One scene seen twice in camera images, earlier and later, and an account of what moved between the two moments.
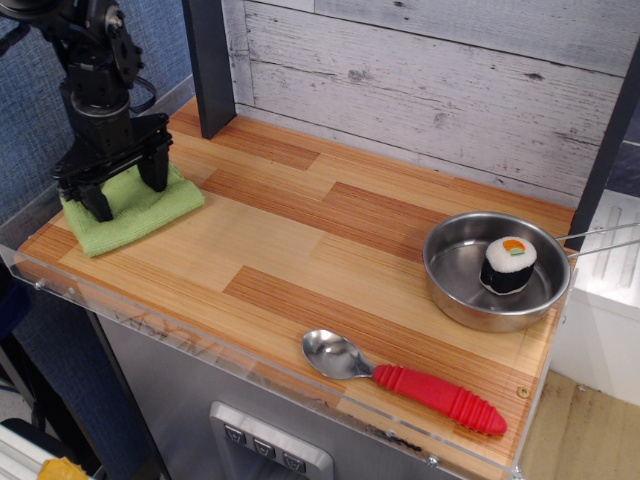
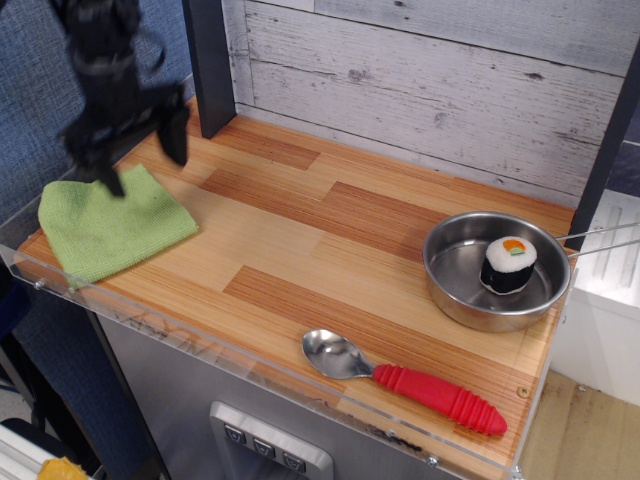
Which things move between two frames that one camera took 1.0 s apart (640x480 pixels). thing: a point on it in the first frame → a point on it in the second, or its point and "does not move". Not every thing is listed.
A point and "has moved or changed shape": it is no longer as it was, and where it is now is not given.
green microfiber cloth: x=134 y=209 has moved or changed shape
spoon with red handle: x=332 y=356 does not move
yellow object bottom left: x=61 y=469 does not move
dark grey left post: x=207 y=40 does not move
